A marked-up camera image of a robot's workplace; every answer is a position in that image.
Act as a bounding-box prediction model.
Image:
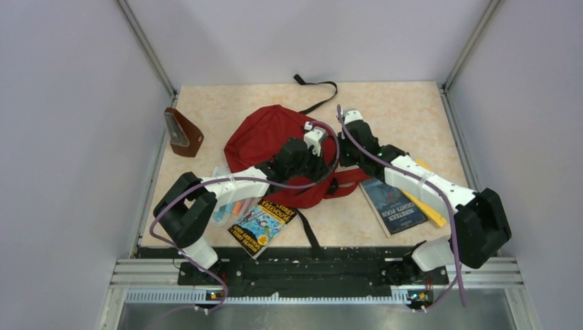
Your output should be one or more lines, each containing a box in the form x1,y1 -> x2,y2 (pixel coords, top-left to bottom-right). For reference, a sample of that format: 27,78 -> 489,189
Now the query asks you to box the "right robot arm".
339,115 -> 512,283

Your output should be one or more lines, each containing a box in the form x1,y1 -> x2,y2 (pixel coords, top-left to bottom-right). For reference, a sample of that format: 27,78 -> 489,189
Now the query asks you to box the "red backpack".
223,74 -> 372,249

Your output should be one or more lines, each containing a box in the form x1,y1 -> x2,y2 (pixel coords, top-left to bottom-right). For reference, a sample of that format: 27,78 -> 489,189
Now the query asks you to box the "white packaged card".
206,166 -> 234,195

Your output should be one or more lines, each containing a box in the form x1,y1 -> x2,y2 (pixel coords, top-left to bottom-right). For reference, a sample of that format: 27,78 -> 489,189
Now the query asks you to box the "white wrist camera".
303,122 -> 328,157
341,109 -> 363,126

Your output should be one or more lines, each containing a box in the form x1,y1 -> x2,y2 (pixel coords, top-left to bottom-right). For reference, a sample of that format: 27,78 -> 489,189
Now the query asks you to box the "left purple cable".
149,120 -> 342,315

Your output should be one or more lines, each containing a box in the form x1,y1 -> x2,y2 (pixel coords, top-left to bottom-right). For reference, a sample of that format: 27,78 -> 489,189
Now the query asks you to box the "brown leather case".
164,107 -> 205,158

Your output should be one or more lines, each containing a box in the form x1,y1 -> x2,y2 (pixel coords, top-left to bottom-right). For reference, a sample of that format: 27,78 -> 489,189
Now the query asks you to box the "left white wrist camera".
303,122 -> 328,157

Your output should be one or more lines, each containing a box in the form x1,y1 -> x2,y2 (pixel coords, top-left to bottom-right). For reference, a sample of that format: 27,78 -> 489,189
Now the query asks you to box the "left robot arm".
149,135 -> 340,284

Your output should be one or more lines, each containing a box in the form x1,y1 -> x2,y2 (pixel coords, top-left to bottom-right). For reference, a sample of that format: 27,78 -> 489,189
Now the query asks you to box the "Treehouse paperback book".
228,199 -> 298,259

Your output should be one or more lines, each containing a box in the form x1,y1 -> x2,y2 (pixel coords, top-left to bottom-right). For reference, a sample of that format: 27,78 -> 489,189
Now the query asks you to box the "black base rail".
175,247 -> 450,298

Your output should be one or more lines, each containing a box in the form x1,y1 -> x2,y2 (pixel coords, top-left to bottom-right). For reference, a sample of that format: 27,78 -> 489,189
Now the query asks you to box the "pink highlighter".
240,198 -> 254,215

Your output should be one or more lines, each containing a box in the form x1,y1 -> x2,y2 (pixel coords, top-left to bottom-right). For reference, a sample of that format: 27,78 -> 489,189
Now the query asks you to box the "yellow notebook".
394,155 -> 450,227

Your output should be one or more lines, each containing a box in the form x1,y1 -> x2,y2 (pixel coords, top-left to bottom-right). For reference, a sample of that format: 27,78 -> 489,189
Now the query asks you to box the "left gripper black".
287,144 -> 331,182

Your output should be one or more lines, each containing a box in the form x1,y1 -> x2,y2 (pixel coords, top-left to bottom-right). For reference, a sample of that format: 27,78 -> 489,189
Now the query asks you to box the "orange highlighter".
231,201 -> 243,215

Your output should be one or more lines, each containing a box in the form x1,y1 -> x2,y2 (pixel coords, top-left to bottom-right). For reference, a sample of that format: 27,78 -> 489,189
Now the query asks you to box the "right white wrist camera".
341,109 -> 363,126

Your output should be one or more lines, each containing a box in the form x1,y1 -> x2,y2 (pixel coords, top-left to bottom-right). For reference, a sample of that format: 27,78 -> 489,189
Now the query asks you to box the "blue Nineteen Eighty-Four book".
360,178 -> 428,237

